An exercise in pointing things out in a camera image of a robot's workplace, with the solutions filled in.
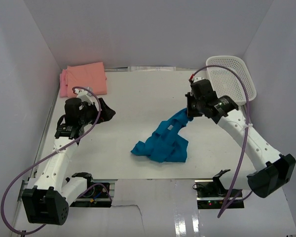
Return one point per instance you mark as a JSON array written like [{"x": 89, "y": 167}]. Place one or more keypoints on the blue t shirt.
[{"x": 165, "y": 144}]

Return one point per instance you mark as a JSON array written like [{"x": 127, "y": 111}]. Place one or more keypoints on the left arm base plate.
[{"x": 97, "y": 197}]

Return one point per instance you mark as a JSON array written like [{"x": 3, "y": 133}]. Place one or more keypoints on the white paper sheet at back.
[{"x": 150, "y": 68}]

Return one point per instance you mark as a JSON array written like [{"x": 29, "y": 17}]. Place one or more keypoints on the white perforated plastic basket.
[{"x": 227, "y": 75}]

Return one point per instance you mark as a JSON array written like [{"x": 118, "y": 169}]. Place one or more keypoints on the folded salmon t shirt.
[{"x": 89, "y": 75}]

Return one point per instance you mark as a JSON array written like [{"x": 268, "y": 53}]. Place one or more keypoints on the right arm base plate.
[{"x": 209, "y": 196}]

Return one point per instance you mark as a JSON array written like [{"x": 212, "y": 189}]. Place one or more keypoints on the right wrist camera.
[{"x": 197, "y": 81}]

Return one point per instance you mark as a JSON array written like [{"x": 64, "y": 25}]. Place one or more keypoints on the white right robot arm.
[{"x": 220, "y": 100}]

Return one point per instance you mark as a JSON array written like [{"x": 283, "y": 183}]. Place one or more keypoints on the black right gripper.
[{"x": 191, "y": 113}]

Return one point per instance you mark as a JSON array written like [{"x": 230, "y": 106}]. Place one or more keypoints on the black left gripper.
[{"x": 106, "y": 113}]

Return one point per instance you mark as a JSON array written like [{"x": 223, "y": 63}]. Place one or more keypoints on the folded pink t shirt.
[{"x": 63, "y": 84}]

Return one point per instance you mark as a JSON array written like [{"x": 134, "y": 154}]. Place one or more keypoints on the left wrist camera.
[{"x": 84, "y": 94}]

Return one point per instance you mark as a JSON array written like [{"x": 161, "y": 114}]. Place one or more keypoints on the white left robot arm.
[{"x": 48, "y": 201}]

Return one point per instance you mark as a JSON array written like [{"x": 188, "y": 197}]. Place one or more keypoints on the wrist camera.
[
  {"x": 84, "y": 94},
  {"x": 197, "y": 81}
]

